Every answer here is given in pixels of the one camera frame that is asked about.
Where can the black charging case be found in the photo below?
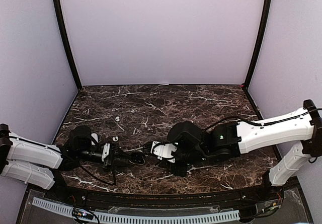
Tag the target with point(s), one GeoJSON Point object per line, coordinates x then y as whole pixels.
{"type": "Point", "coordinates": [137, 158]}

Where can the white slotted cable duct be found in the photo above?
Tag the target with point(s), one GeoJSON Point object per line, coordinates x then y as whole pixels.
{"type": "Point", "coordinates": [138, 215]}

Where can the black frame post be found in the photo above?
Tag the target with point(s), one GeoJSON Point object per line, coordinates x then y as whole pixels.
{"type": "Point", "coordinates": [258, 44]}
{"type": "Point", "coordinates": [66, 43]}

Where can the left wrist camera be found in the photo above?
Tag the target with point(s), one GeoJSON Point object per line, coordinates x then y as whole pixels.
{"type": "Point", "coordinates": [108, 152]}

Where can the black front rail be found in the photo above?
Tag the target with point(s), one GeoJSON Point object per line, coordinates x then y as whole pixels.
{"type": "Point", "coordinates": [99, 199]}

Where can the right black frame post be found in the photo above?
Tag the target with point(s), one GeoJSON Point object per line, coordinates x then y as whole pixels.
{"type": "Point", "coordinates": [258, 44]}

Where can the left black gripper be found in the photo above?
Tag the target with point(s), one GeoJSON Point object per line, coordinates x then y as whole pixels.
{"type": "Point", "coordinates": [116, 152]}

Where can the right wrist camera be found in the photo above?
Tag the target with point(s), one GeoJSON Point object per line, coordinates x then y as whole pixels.
{"type": "Point", "coordinates": [162, 150]}

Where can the white earbud charging case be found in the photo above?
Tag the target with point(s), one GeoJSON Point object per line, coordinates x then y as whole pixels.
{"type": "Point", "coordinates": [95, 139]}

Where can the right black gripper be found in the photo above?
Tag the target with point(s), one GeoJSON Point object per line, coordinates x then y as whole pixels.
{"type": "Point", "coordinates": [181, 171]}

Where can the left black frame post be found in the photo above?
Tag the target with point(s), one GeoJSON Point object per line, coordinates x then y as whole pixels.
{"type": "Point", "coordinates": [66, 43]}

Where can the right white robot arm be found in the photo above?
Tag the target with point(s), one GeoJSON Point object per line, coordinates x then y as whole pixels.
{"type": "Point", "coordinates": [187, 143]}

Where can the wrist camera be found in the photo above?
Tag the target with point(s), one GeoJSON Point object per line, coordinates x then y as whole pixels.
{"type": "Point", "coordinates": [162, 150]}
{"type": "Point", "coordinates": [108, 152]}

